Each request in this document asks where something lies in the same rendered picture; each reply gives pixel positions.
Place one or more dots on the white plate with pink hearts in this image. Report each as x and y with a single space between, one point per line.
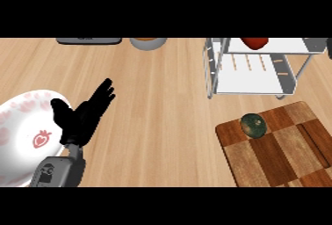
20 137

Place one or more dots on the red vegetable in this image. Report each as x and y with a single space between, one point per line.
254 42

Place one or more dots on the checkered wooden cutting board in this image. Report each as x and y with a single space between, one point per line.
280 149

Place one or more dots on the dark object at edge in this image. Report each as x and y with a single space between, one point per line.
329 48

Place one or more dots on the dark grey flat appliance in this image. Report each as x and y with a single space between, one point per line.
88 41

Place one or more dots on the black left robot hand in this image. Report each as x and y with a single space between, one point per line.
84 115

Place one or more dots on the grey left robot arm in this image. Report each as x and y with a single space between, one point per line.
57 172

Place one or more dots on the grey bowl with orange contents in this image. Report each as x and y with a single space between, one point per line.
147 43

